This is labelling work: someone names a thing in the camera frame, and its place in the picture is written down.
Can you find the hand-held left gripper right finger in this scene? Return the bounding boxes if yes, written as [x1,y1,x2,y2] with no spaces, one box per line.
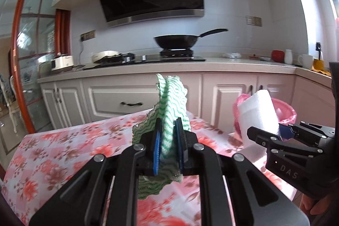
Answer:
[173,117,310,226]

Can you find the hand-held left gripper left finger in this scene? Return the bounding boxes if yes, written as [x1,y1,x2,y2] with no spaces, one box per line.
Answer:
[29,117,163,226]

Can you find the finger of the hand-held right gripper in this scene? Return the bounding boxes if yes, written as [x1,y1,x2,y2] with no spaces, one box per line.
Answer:
[247,126,323,155]
[278,121,335,147]

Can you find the pink-bagged trash bin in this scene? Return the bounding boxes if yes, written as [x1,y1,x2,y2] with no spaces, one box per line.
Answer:
[232,94,297,163]

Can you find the white foam block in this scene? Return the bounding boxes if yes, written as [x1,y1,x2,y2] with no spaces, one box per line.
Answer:
[237,90,280,148]

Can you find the green striped cloth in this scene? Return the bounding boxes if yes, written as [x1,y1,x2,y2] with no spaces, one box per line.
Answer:
[132,73,192,200]

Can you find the person's right hand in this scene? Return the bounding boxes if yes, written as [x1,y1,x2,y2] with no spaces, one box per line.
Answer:
[299,193,322,216]

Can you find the yellow cloth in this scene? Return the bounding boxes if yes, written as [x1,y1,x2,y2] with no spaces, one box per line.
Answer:
[310,67,332,76]

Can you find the white mug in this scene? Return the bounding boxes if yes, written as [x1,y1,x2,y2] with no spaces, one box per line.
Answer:
[297,54,314,69]

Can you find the yellow oil bottle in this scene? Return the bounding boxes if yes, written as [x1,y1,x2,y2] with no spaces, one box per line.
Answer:
[314,42,325,72]

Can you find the black gas stove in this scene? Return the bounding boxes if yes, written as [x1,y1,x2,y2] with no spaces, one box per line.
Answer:
[83,49,206,71]

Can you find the pink floral tablecloth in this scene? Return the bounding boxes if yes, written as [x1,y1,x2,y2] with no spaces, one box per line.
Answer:
[0,110,302,226]

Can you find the white double-door base cabinet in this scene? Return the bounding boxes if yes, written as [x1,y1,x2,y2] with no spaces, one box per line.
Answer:
[40,80,92,132]

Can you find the black wok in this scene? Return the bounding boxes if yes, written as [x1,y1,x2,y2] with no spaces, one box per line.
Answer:
[154,28,229,50]

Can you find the white electric griddle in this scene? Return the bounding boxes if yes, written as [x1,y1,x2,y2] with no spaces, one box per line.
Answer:
[91,50,121,62]

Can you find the white rice cooker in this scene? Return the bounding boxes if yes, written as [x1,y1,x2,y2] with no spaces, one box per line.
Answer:
[51,53,74,75]

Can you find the white carved chair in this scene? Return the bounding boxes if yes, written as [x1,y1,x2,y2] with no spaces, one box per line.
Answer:
[0,75,24,134]

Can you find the red wooden glass sliding door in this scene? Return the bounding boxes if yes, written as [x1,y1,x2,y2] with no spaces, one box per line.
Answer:
[11,0,72,134]

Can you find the white drawer with black handle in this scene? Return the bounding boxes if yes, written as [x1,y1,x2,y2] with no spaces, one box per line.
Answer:
[82,74,203,123]

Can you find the black power cable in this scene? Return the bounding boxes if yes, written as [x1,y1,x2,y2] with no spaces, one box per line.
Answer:
[77,41,86,68]

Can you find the gold wall outlet with plug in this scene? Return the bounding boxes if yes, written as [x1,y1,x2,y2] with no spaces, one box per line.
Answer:
[81,30,96,42]

